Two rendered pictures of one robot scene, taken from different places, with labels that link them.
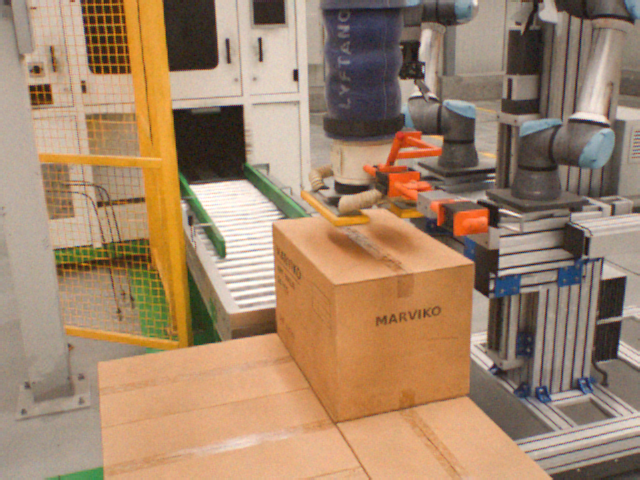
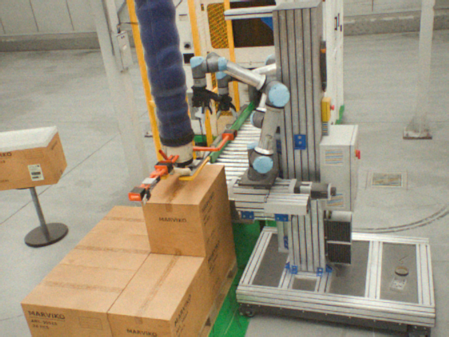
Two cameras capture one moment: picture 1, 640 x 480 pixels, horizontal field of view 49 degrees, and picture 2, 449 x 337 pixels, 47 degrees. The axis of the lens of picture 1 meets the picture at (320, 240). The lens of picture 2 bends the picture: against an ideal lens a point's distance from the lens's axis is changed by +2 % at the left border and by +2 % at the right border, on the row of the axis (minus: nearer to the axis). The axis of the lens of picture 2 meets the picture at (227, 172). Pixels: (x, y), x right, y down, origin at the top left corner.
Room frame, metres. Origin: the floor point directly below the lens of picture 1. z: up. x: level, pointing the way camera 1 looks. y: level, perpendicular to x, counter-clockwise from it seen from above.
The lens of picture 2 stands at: (-0.32, -2.30, 2.46)
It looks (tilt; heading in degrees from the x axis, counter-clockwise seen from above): 25 degrees down; 38
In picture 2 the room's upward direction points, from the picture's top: 7 degrees counter-clockwise
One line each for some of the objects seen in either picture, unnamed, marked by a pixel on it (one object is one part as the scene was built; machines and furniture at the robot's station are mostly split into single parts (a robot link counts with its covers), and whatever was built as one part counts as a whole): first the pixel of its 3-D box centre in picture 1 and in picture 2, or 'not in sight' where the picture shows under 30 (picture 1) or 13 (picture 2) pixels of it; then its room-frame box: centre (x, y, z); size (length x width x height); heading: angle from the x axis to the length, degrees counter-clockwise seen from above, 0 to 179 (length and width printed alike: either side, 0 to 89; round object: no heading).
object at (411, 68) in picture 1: (409, 61); (224, 101); (2.32, -0.30, 1.43); 0.09 x 0.08 x 0.12; 17
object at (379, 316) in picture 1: (363, 302); (189, 206); (1.99, -0.13, 0.74); 0.60 x 0.40 x 0.40; 19
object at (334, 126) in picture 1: (364, 121); (177, 135); (1.99, -0.13, 1.30); 0.23 x 0.23 x 0.04
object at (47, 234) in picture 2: not in sight; (38, 207); (1.98, 1.77, 0.31); 0.40 x 0.40 x 0.62
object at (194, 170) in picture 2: (393, 194); (194, 165); (2.01, -0.22, 1.08); 0.34 x 0.10 x 0.05; 17
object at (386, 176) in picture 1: (398, 180); (164, 167); (1.75, -0.20, 1.18); 0.10 x 0.08 x 0.06; 107
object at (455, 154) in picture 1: (458, 150); not in sight; (2.58, -0.52, 1.09); 0.15 x 0.15 x 0.10
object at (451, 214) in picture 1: (462, 217); (137, 193); (1.41, -0.30, 1.18); 0.08 x 0.07 x 0.05; 17
